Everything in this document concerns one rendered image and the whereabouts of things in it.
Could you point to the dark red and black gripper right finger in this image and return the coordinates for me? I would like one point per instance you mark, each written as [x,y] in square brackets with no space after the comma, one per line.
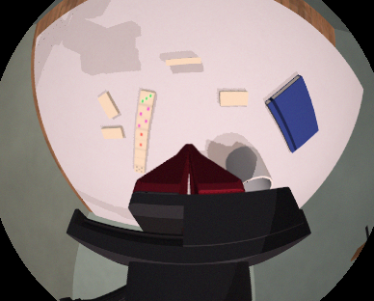
[207,177]

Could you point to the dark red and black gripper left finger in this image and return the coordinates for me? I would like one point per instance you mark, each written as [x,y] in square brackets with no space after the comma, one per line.
[169,176]

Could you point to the blue notebook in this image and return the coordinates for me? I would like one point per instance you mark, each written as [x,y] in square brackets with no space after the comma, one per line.
[293,111]

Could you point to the grey mug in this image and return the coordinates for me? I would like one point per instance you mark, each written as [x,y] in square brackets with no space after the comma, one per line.
[247,164]

